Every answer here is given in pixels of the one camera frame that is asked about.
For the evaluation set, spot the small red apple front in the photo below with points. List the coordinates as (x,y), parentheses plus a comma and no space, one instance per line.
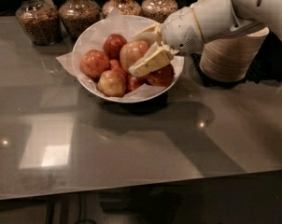
(134,82)

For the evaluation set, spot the white bowl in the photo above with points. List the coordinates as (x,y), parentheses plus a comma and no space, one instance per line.
(178,62)

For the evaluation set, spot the paper bowl stack front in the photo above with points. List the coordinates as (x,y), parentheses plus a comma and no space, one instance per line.
(227,60)

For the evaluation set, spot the small red apple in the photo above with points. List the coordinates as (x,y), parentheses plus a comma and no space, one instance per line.
(115,65)
(134,82)

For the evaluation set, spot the dark red apple back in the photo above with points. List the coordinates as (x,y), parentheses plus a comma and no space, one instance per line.
(113,45)

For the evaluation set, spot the red apple right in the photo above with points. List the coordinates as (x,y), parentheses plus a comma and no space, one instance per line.
(162,77)

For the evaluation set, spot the yellow apple front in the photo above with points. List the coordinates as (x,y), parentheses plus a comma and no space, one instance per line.
(112,83)

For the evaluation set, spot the glass cereal jar far left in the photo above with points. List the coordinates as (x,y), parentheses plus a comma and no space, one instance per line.
(40,20)

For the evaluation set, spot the glass cereal jar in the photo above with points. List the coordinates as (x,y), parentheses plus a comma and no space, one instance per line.
(158,10)
(40,20)
(78,15)
(124,7)

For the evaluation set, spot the red apple left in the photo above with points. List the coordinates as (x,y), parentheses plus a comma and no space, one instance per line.
(94,63)

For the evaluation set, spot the black mat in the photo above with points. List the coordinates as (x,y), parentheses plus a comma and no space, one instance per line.
(267,65)

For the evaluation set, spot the small red apple middle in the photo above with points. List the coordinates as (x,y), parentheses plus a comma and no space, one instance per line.
(115,65)

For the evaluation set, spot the yellow-red apple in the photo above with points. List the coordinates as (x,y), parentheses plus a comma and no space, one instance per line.
(132,52)

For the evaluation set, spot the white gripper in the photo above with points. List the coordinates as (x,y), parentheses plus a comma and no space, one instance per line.
(179,31)

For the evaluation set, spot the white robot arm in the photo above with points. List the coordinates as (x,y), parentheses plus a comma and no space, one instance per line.
(219,19)

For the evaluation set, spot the white paper liner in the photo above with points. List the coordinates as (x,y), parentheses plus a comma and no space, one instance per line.
(116,25)

